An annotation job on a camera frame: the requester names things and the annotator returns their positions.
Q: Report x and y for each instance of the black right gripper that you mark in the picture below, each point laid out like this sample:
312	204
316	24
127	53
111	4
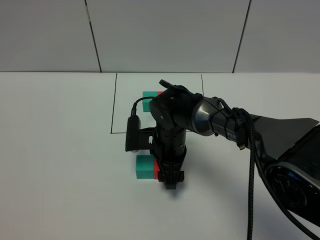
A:
172	111

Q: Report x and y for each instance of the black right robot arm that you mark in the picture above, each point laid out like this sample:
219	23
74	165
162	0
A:
286	152

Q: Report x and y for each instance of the template green cube block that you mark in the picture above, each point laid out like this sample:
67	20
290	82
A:
145	102

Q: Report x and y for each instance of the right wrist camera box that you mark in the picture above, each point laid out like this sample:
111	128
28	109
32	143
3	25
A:
132	134

